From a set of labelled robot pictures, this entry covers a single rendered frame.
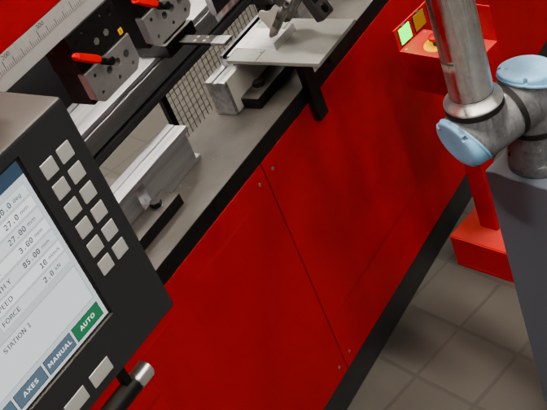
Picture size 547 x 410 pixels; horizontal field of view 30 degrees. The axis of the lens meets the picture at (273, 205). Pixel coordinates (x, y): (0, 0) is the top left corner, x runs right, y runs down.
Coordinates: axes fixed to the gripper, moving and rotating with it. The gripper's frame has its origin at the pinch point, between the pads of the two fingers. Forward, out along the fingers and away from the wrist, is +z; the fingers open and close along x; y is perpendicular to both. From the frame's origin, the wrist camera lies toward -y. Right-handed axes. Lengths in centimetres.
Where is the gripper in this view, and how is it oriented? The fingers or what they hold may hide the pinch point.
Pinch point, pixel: (282, 28)
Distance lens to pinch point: 241.1
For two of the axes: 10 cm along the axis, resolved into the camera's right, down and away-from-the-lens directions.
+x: -5.3, 6.5, -5.4
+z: -2.6, 4.8, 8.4
